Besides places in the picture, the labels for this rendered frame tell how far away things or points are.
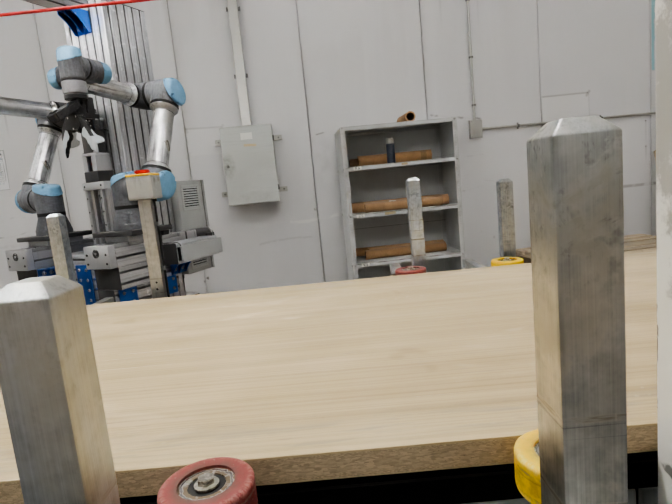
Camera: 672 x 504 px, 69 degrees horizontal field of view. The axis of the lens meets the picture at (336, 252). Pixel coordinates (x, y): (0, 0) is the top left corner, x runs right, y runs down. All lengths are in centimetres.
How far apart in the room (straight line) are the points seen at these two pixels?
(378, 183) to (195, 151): 153
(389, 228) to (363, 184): 44
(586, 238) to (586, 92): 464
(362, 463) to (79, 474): 26
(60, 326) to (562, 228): 27
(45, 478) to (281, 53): 405
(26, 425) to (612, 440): 32
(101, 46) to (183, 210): 80
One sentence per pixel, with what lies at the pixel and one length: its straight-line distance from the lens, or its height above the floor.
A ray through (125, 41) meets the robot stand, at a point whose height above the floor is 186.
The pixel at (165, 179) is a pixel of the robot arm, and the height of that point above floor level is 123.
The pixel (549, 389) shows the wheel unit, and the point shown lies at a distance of 31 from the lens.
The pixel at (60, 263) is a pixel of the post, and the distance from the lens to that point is 156.
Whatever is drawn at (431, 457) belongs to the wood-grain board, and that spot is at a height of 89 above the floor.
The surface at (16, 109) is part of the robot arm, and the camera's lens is 257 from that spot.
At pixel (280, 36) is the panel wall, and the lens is 429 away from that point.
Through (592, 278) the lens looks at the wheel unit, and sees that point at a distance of 29.
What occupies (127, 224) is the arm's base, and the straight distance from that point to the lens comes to 214.
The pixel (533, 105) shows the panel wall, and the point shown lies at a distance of 467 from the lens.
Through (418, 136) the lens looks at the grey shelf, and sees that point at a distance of 427.
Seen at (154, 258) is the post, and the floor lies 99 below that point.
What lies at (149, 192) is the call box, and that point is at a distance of 142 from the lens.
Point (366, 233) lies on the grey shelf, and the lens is 417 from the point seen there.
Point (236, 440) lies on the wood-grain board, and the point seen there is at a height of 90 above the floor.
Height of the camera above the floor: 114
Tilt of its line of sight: 8 degrees down
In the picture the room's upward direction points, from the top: 6 degrees counter-clockwise
